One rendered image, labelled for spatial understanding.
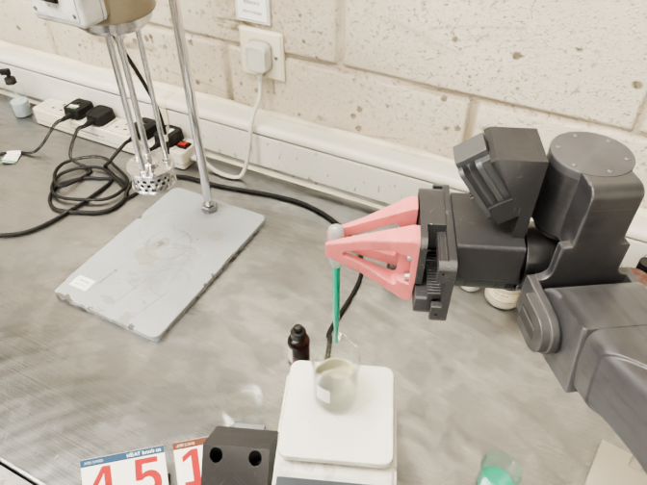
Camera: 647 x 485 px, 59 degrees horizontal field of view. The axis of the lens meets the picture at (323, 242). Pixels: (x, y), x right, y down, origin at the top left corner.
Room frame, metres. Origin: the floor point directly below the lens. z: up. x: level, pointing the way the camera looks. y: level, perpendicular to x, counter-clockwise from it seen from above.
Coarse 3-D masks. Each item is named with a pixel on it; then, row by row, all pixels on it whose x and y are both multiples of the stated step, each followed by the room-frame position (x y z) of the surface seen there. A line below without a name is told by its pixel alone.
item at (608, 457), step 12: (600, 444) 0.34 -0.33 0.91; (600, 456) 0.32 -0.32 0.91; (612, 456) 0.32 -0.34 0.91; (624, 456) 0.32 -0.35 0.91; (600, 468) 0.31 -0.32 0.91; (612, 468) 0.31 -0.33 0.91; (624, 468) 0.31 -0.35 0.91; (636, 468) 0.31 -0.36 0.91; (588, 480) 0.29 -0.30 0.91; (600, 480) 0.29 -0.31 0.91; (612, 480) 0.29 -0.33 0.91; (624, 480) 0.29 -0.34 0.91; (636, 480) 0.29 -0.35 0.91
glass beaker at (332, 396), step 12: (324, 348) 0.37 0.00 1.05; (336, 348) 0.38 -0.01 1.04; (348, 348) 0.37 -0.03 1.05; (312, 360) 0.35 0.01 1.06; (348, 360) 0.37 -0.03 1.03; (360, 360) 0.35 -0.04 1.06; (312, 372) 0.35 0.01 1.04; (324, 372) 0.33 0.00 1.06; (312, 384) 0.35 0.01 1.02; (324, 384) 0.33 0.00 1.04; (336, 384) 0.33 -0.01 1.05; (348, 384) 0.33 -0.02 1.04; (324, 396) 0.33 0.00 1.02; (336, 396) 0.33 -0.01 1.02; (348, 396) 0.33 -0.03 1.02; (324, 408) 0.33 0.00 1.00; (336, 408) 0.33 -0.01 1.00; (348, 408) 0.33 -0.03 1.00
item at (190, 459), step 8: (184, 448) 0.32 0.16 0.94; (192, 448) 0.32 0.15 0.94; (200, 448) 0.32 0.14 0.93; (184, 456) 0.31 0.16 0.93; (192, 456) 0.31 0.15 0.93; (200, 456) 0.31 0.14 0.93; (184, 464) 0.30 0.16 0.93; (192, 464) 0.30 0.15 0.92; (200, 464) 0.30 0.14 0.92; (184, 472) 0.30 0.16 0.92; (192, 472) 0.30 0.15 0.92; (200, 472) 0.30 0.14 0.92; (184, 480) 0.29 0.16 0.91; (192, 480) 0.29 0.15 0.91; (200, 480) 0.29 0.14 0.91
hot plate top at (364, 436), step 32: (288, 384) 0.37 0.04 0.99; (384, 384) 0.37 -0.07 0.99; (288, 416) 0.33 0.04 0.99; (320, 416) 0.33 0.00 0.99; (352, 416) 0.33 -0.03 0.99; (384, 416) 0.33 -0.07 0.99; (288, 448) 0.29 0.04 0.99; (320, 448) 0.29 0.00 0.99; (352, 448) 0.29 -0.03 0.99; (384, 448) 0.29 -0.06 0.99
